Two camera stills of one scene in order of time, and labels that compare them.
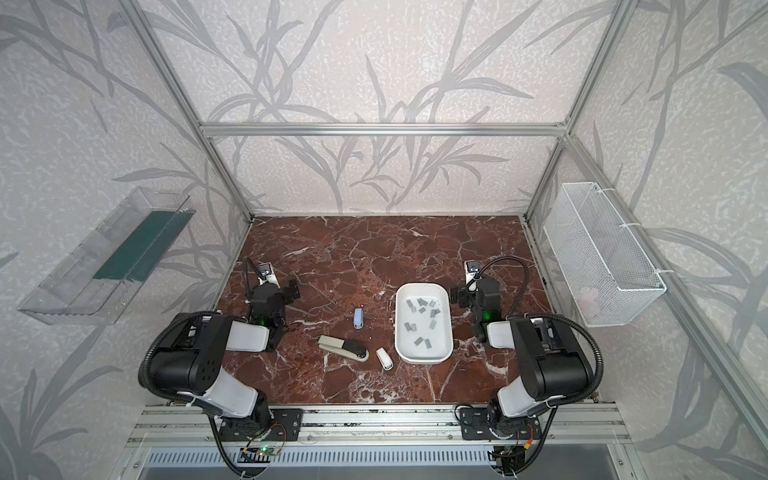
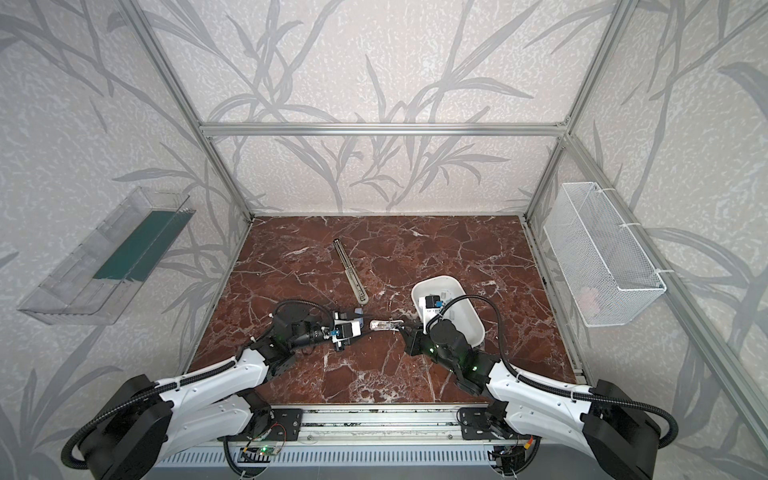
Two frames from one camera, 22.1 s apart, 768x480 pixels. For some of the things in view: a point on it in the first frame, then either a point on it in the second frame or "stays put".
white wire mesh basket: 610,280 stays put
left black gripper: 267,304 → 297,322
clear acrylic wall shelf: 95,282 stays put
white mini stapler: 384,359 → 381,325
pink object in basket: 587,298 stays put
